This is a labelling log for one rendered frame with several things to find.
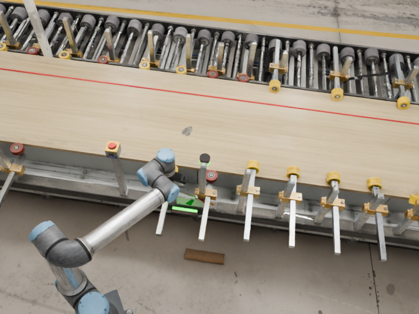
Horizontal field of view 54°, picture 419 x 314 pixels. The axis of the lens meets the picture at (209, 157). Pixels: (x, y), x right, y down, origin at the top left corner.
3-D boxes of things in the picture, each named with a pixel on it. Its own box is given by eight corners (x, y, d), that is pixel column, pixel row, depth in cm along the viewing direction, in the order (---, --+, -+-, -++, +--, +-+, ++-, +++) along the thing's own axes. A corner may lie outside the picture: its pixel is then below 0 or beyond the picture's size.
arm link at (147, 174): (148, 183, 199) (167, 168, 204) (133, 169, 203) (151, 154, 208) (150, 192, 206) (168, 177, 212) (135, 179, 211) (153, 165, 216)
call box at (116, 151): (118, 160, 229) (116, 152, 222) (106, 158, 229) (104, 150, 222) (121, 149, 232) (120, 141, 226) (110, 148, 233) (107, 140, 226)
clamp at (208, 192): (216, 200, 253) (216, 196, 249) (194, 197, 254) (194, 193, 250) (217, 192, 256) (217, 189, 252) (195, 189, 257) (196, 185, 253)
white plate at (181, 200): (216, 210, 263) (217, 202, 254) (176, 204, 264) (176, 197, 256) (216, 209, 263) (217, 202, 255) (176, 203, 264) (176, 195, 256)
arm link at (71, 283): (75, 312, 223) (40, 258, 163) (56, 290, 229) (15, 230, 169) (98, 292, 230) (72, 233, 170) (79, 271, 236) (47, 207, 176)
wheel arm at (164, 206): (161, 237, 239) (161, 233, 235) (155, 236, 239) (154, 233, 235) (175, 174, 263) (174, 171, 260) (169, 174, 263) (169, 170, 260)
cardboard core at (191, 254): (223, 262, 307) (184, 256, 309) (222, 266, 314) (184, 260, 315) (224, 252, 312) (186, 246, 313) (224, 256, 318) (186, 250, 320)
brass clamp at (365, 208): (385, 217, 240) (388, 214, 236) (361, 214, 241) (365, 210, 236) (383, 208, 243) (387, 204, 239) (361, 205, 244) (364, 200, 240)
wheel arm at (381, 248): (385, 261, 223) (388, 259, 220) (378, 261, 224) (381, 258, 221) (376, 184, 252) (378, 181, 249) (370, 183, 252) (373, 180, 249)
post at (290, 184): (279, 221, 266) (295, 183, 226) (274, 220, 266) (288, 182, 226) (279, 217, 268) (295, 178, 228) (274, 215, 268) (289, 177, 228)
